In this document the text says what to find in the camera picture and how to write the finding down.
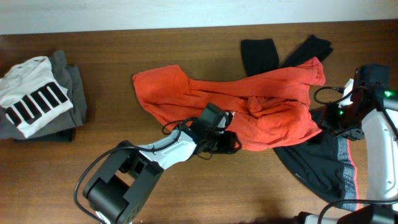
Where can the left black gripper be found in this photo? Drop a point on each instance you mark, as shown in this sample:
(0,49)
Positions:
(230,143)

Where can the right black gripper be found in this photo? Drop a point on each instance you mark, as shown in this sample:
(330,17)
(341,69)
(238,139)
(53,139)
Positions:
(327,118)

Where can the orange t-shirt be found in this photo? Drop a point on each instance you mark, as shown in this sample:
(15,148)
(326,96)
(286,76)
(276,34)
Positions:
(270,109)

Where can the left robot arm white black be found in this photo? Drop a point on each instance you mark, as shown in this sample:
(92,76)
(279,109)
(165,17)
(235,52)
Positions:
(117,184)

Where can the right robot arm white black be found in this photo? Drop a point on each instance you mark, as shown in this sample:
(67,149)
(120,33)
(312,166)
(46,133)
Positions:
(380,132)

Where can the black garment with grey band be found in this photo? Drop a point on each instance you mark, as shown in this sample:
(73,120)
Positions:
(323,163)

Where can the dark folded garment under pile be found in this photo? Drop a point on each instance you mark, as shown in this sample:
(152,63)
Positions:
(61,136)

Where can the grey folded garment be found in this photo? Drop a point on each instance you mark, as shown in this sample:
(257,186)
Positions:
(67,76)

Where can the white shirt with black letters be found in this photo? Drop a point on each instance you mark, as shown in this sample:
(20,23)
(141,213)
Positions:
(31,95)

